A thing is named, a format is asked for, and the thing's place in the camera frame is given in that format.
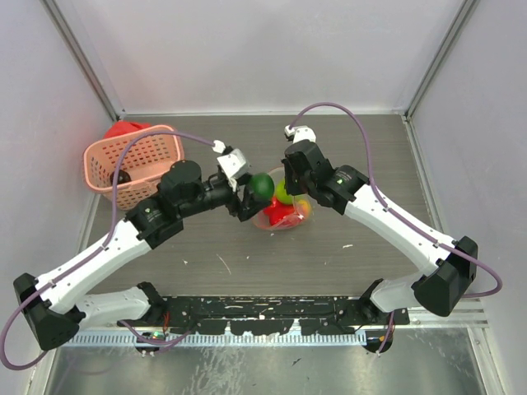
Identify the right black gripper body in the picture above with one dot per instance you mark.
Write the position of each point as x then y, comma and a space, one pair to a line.
296, 184

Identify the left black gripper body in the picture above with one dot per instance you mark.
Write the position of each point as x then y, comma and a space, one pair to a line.
218, 192

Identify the dark green toy avocado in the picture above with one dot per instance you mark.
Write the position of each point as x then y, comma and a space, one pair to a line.
262, 185

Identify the red toy apple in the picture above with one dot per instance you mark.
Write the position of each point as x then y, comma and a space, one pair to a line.
277, 212

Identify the light green toy apple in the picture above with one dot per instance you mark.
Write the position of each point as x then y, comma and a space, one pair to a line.
282, 195

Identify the clear zip top bag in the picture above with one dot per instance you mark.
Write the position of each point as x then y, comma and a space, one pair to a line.
291, 221

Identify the red yellow toy mango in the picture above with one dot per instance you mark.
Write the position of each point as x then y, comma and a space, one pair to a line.
303, 208

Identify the pink plastic basket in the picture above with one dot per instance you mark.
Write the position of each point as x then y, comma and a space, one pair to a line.
145, 162

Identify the dark brown toy fruit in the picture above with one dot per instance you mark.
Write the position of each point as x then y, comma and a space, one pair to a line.
122, 177

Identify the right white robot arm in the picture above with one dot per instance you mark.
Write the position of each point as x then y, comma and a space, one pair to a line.
445, 266

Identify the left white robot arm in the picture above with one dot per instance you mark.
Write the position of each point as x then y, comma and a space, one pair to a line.
58, 304

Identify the red cloth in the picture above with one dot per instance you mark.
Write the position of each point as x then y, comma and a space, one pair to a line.
122, 127

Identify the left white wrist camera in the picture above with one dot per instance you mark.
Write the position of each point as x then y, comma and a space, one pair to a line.
232, 162

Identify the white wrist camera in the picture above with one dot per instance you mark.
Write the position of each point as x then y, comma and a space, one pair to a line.
296, 134
232, 162

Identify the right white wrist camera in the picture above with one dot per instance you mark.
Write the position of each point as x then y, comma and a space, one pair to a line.
296, 134

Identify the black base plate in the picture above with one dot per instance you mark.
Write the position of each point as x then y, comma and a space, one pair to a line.
214, 315

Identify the white slotted cable duct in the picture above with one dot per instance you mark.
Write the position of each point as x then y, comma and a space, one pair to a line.
294, 338

